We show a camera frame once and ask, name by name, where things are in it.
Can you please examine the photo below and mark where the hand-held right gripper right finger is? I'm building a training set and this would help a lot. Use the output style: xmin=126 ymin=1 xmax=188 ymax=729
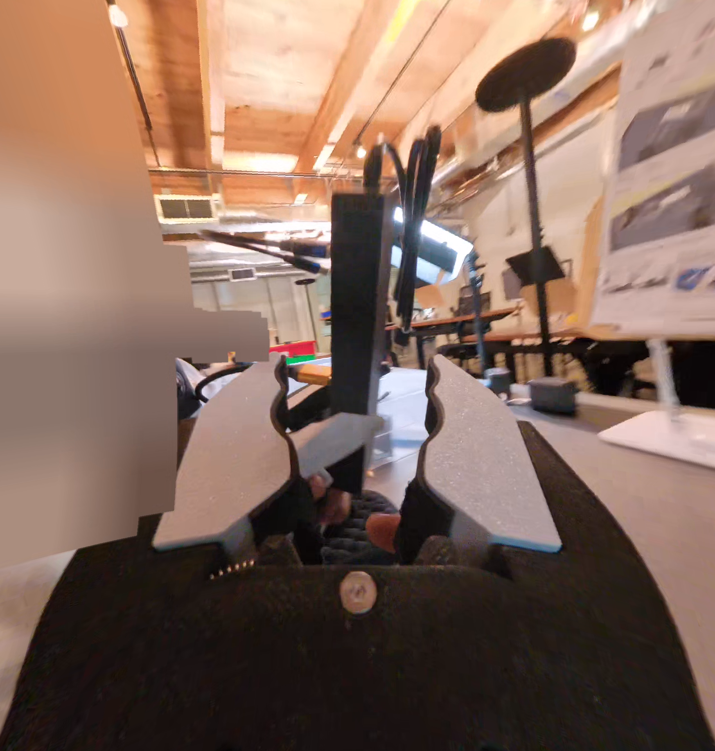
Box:
xmin=394 ymin=354 xmax=564 ymax=565

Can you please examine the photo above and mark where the person's left hand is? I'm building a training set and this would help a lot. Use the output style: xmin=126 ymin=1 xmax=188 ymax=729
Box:
xmin=306 ymin=475 xmax=403 ymax=553

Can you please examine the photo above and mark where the black quilted pad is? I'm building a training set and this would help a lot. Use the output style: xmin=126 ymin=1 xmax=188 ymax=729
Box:
xmin=319 ymin=489 xmax=403 ymax=565

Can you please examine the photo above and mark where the black cable with blue plug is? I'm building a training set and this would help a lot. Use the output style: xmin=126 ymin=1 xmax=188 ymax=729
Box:
xmin=198 ymin=228 xmax=332 ymax=275

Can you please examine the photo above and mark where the ceiling air vent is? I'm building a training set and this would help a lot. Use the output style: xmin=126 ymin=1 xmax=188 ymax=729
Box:
xmin=154 ymin=194 xmax=220 ymax=224

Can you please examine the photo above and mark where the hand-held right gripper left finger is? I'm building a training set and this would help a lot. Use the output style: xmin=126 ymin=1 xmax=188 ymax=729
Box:
xmin=152 ymin=354 xmax=304 ymax=562

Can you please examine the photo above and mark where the wooden desk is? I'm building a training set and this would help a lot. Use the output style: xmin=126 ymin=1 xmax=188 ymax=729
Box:
xmin=386 ymin=305 xmax=525 ymax=367

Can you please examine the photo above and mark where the bright light panel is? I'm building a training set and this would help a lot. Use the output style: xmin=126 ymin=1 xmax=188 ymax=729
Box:
xmin=392 ymin=207 xmax=474 ymax=289

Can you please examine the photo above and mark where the clear plastic box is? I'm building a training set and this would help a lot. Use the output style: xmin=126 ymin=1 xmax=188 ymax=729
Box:
xmin=366 ymin=415 xmax=395 ymax=467

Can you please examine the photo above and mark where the printed poster sign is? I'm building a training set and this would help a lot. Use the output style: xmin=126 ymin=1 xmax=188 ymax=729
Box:
xmin=589 ymin=0 xmax=715 ymax=342

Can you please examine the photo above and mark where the black floor lamp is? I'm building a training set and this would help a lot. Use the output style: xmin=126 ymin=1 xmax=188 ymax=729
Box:
xmin=474 ymin=37 xmax=578 ymax=377

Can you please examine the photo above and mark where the small grey box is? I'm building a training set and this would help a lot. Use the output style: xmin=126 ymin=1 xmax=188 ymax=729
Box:
xmin=526 ymin=377 xmax=578 ymax=416

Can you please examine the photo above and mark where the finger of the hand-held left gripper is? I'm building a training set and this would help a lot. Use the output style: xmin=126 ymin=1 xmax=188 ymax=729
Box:
xmin=289 ymin=412 xmax=386 ymax=477

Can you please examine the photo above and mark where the black looped cable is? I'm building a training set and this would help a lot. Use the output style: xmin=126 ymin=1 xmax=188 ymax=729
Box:
xmin=194 ymin=363 xmax=255 ymax=407

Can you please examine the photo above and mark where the bundled black cable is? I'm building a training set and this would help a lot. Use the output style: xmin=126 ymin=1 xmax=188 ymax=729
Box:
xmin=362 ymin=125 xmax=443 ymax=348

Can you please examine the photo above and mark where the white sign stand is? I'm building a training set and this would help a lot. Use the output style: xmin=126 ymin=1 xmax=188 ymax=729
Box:
xmin=597 ymin=338 xmax=715 ymax=473

